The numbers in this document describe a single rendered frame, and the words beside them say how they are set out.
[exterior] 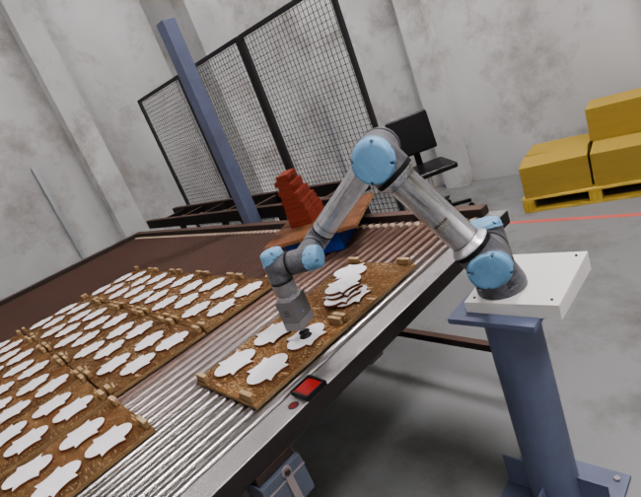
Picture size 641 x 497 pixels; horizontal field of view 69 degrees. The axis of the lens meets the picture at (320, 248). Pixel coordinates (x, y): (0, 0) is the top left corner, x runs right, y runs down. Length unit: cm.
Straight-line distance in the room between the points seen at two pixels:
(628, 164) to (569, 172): 41
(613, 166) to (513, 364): 304
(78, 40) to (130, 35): 69
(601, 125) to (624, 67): 72
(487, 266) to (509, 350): 38
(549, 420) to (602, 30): 407
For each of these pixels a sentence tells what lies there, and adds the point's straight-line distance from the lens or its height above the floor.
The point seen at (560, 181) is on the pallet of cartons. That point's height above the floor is 23.
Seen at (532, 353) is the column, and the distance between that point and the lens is 161.
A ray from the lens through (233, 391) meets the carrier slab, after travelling 150.
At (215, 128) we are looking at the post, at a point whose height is 166.
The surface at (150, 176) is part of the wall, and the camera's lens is 672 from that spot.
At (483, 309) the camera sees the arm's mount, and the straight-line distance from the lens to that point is 152.
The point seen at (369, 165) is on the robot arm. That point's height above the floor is 144.
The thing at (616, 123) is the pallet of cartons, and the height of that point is 53.
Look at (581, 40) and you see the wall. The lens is 531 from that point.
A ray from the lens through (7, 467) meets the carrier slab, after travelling 191.
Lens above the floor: 166
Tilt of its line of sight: 18 degrees down
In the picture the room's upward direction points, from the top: 22 degrees counter-clockwise
